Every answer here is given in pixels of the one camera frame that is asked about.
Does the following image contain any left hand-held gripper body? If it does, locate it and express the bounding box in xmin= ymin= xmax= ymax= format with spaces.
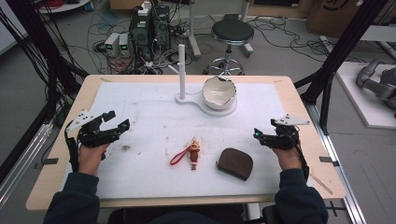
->
xmin=65 ymin=108 xmax=121 ymax=148

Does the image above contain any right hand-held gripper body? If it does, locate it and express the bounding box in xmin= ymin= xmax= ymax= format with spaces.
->
xmin=267 ymin=113 xmax=311 ymax=151

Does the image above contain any person's right hand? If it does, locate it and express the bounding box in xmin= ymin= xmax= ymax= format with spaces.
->
xmin=272 ymin=145 xmax=304 ymax=172

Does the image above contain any person's left hand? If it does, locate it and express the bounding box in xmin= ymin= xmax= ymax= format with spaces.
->
xmin=77 ymin=143 xmax=110 ymax=177

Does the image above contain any white table mat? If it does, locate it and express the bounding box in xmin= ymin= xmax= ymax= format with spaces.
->
xmin=61 ymin=81 xmax=314 ymax=201

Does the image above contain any brown pouch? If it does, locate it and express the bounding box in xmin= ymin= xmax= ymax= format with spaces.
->
xmin=216 ymin=147 xmax=254 ymax=182

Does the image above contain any white eggshell-shaped bowl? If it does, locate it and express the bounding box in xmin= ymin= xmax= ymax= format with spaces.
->
xmin=202 ymin=76 xmax=238 ymax=111

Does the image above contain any grey power supply unit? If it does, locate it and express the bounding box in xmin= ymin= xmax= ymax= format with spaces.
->
xmin=118 ymin=32 xmax=132 ymax=58
xmin=104 ymin=32 xmax=121 ymax=58

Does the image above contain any white stand with pole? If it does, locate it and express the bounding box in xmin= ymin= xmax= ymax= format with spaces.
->
xmin=175 ymin=43 xmax=238 ymax=118

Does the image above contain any white floor board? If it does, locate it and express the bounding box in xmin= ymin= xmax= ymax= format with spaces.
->
xmin=335 ymin=61 xmax=396 ymax=131

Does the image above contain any black computer tower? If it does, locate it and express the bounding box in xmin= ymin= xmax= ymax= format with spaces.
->
xmin=128 ymin=5 xmax=172 ymax=63

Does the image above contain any black round stool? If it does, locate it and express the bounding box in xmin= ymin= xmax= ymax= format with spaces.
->
xmin=203 ymin=18 xmax=255 ymax=77

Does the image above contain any person's lap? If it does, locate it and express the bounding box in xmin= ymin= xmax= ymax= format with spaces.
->
xmin=106 ymin=206 xmax=248 ymax=224

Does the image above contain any white power strip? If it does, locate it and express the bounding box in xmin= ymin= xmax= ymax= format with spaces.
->
xmin=137 ymin=1 xmax=153 ymax=18

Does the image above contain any white table leg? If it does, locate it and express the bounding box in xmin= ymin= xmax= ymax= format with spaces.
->
xmin=186 ymin=0 xmax=203 ymax=60

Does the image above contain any cardboard box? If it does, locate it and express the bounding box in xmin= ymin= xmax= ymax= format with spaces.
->
xmin=305 ymin=0 xmax=396 ymax=39

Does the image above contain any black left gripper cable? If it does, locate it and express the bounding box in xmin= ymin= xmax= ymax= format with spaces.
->
xmin=64 ymin=120 xmax=80 ymax=174

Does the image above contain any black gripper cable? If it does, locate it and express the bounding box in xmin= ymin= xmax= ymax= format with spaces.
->
xmin=64 ymin=120 xmax=80 ymax=174
xmin=291 ymin=135 xmax=311 ymax=182

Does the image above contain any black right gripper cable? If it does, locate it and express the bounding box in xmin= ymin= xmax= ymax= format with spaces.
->
xmin=291 ymin=135 xmax=311 ymax=182

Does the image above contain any aluminium rail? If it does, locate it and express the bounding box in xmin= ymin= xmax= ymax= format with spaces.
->
xmin=304 ymin=102 xmax=368 ymax=224
xmin=0 ymin=121 xmax=54 ymax=208

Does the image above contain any doll keychain with red strap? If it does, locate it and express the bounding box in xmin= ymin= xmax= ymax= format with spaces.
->
xmin=169 ymin=136 xmax=202 ymax=172

